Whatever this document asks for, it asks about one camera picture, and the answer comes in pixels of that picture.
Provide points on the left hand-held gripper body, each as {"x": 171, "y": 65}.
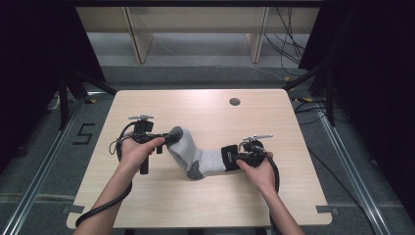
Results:
{"x": 143, "y": 129}

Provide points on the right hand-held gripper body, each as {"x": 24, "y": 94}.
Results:
{"x": 254, "y": 153}

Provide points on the grey sock with black cuff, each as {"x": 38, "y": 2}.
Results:
{"x": 189, "y": 153}

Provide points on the person's right hand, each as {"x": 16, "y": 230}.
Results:
{"x": 262, "y": 176}

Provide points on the person's left hand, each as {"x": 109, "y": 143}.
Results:
{"x": 135, "y": 155}

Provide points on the black metal stand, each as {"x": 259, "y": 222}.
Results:
{"x": 63, "y": 98}
{"x": 329, "y": 98}

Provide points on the pale wooden shelf unit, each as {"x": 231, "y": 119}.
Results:
{"x": 195, "y": 19}

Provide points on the dark curtain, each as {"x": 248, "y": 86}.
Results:
{"x": 29, "y": 65}
{"x": 375, "y": 81}

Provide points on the grey table bracket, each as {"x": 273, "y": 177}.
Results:
{"x": 327, "y": 209}

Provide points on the aluminium floor rail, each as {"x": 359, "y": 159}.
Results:
{"x": 39, "y": 176}
{"x": 355, "y": 176}

